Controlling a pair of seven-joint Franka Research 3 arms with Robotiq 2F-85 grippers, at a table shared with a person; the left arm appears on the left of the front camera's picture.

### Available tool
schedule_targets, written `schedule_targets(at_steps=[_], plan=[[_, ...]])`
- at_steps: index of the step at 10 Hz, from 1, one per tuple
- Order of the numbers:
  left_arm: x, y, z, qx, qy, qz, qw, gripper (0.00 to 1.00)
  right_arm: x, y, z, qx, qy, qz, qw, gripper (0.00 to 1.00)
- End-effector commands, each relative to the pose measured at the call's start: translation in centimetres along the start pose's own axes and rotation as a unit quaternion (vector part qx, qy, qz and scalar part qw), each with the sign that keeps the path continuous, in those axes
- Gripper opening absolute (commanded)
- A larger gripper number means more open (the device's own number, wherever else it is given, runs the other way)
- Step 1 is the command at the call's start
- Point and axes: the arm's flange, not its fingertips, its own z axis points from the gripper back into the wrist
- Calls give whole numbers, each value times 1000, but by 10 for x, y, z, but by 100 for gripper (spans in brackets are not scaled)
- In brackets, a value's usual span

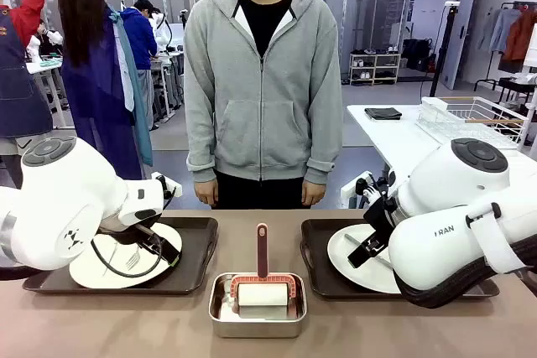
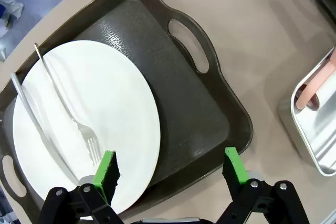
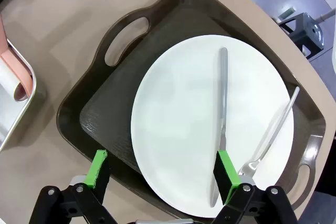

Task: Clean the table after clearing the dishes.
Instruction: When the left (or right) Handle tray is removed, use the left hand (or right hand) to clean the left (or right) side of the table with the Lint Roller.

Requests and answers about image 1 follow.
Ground long-haired figure blue dress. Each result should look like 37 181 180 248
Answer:
44 0 154 181

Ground grey blue open door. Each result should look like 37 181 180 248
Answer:
440 0 479 91

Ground pink lint roller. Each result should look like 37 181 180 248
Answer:
228 222 297 318

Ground person's left hand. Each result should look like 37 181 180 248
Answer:
302 180 327 207

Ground white background desk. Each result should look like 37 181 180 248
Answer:
150 50 185 120

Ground white wire dish rack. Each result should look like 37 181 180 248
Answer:
414 96 530 150

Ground white round plate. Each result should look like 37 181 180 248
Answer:
69 222 184 290
326 223 404 295

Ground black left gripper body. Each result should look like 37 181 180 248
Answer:
109 223 163 250

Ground white side table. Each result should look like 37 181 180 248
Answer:
346 104 537 208

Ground black tripod with white device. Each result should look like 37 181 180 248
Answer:
430 0 461 97

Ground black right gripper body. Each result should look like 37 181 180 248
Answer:
363 193 399 250

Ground person's left forearm grey sleeve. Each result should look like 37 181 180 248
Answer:
305 97 344 185

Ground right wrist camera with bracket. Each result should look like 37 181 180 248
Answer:
341 170 381 208

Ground black bags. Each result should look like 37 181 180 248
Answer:
401 38 434 73

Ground person in grey hoodie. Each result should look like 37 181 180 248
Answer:
183 0 344 210

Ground grey hanging shirt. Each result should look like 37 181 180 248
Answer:
477 8 524 55

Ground black clothes rack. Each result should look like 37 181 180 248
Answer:
473 0 537 93

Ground rust orange hanging jacket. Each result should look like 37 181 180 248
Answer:
501 9 537 64

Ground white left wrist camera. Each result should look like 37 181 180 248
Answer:
149 171 184 200

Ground folded dark cloth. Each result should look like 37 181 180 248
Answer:
363 106 403 121

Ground dark brown serving tray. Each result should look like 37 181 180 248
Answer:
23 217 220 295
300 218 500 301

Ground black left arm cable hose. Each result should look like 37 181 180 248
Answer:
0 263 30 283

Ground red-sleeved figure denim apron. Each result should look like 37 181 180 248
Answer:
0 0 55 189

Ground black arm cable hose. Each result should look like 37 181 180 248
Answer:
0 263 30 283
394 244 537 309

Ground silver fork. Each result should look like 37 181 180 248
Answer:
124 246 143 272

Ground person's right hand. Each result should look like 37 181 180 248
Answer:
195 179 219 206

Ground man in blue hoodie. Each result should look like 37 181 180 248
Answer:
119 0 159 131

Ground white shoe rack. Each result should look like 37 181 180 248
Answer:
348 51 402 86

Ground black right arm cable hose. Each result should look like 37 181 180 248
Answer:
394 244 537 309

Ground person's right forearm grey sleeve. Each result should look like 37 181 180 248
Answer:
184 97 219 184

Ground rectangular steel container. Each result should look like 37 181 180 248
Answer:
208 272 309 339

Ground thin black left gripper cable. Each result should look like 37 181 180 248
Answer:
90 227 164 278

